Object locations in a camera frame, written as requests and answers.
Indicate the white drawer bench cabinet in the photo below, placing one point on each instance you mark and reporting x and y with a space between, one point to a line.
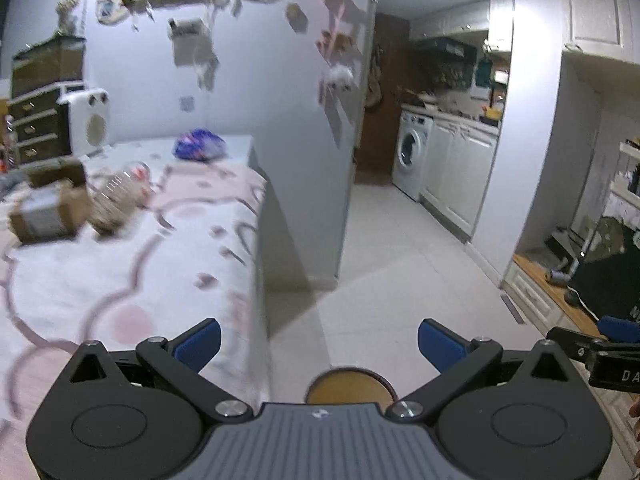
544 305

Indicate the white plush wall toy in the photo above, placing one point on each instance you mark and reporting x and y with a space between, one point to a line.
340 79

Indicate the clear plastic bottle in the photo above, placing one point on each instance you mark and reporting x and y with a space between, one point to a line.
118 198

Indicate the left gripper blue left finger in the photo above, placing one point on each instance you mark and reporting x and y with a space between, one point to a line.
196 347

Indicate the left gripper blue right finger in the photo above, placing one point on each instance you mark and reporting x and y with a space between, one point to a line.
441 346

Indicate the dark glass fish tank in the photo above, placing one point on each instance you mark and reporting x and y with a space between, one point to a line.
58 59

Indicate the dried flower bouquet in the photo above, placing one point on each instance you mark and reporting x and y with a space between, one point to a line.
65 9

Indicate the white washing machine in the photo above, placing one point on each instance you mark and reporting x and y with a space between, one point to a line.
410 153

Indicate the hanging brown bag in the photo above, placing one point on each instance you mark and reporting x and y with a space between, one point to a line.
374 90

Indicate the white drawer organizer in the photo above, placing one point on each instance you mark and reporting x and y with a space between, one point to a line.
40 124

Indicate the white desktop fan heater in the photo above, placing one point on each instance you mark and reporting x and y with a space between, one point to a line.
88 119

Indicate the brown wooden door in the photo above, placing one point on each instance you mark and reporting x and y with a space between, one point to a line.
389 73

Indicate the yellow trash bin brown rim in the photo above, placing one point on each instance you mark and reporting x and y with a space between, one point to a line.
351 385

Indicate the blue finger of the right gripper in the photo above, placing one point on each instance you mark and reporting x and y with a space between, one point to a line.
619 330

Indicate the purple blue tissue pack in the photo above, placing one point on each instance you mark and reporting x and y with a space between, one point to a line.
199 145

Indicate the brown cardboard parcel box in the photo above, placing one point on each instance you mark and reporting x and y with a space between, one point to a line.
57 205

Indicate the wall switch plate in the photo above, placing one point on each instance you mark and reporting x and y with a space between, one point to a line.
187 104

